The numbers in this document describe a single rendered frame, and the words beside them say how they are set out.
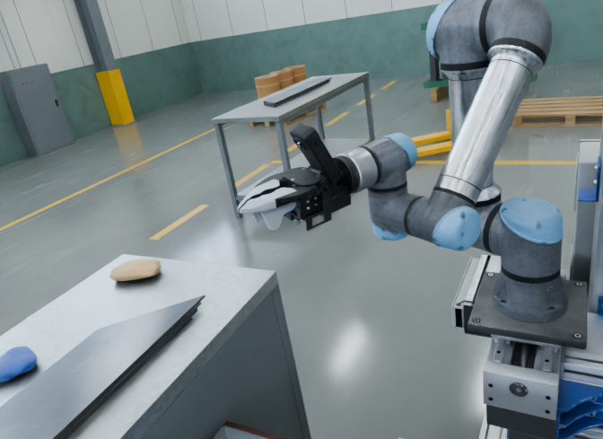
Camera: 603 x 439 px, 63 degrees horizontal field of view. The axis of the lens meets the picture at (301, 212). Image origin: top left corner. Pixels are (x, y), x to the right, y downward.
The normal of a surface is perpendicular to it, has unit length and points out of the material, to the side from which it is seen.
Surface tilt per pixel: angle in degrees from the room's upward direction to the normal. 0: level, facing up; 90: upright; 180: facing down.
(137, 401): 0
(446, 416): 0
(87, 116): 90
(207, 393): 90
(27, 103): 90
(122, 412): 0
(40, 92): 90
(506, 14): 55
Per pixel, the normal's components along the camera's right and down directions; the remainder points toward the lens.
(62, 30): 0.87, 0.05
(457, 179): -0.38, -0.22
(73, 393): -0.16, -0.91
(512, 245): -0.80, 0.35
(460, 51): -0.49, 0.42
